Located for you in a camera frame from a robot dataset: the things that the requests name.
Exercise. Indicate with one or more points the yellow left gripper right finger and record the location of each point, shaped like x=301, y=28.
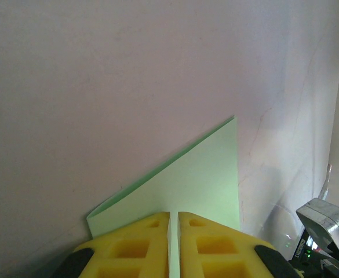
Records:
x=215, y=249

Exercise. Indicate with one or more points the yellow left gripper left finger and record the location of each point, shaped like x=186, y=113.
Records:
x=134, y=249

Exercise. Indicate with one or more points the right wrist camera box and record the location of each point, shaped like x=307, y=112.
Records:
x=325, y=217

